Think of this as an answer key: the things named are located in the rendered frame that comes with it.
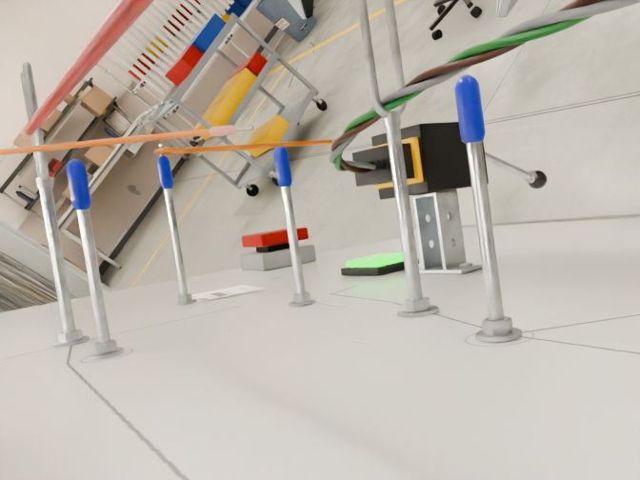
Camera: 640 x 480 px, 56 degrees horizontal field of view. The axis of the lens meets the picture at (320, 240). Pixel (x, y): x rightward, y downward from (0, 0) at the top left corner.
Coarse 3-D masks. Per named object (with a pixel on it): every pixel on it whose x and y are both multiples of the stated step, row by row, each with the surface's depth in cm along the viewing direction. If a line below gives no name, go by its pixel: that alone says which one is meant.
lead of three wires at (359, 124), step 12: (384, 96) 25; (372, 108) 26; (360, 120) 26; (372, 120) 26; (348, 132) 27; (336, 144) 28; (348, 144) 28; (336, 156) 30; (336, 168) 31; (348, 168) 32; (360, 168) 34; (372, 168) 34
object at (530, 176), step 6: (486, 156) 41; (492, 156) 41; (492, 162) 41; (498, 162) 41; (504, 162) 42; (504, 168) 42; (510, 168) 42; (516, 168) 43; (522, 174) 43; (528, 174) 43; (534, 174) 44; (528, 180) 44; (534, 180) 44
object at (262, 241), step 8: (264, 232) 57; (272, 232) 56; (280, 232) 56; (304, 232) 57; (248, 240) 58; (256, 240) 56; (264, 240) 55; (272, 240) 56; (280, 240) 56; (288, 240) 57; (256, 248) 59; (264, 248) 57; (272, 248) 57; (280, 248) 57; (288, 248) 58
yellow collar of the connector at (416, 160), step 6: (408, 138) 34; (414, 138) 34; (384, 144) 36; (414, 144) 34; (414, 150) 34; (414, 156) 34; (414, 162) 34; (420, 162) 34; (414, 168) 34; (420, 168) 34; (414, 174) 34; (420, 174) 34; (408, 180) 35; (414, 180) 34; (420, 180) 34; (378, 186) 37; (384, 186) 36; (390, 186) 36
